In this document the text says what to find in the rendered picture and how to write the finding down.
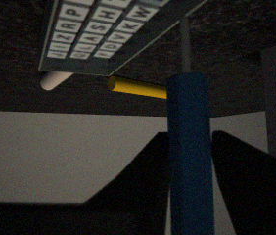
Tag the yellow cylinder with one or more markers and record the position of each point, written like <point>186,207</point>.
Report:
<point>136,87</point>

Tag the dark blue stylus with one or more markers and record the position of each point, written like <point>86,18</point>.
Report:
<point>189,134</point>

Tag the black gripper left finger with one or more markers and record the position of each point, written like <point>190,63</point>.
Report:
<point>133,203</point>

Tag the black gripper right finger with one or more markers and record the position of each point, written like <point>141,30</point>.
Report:
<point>246,177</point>

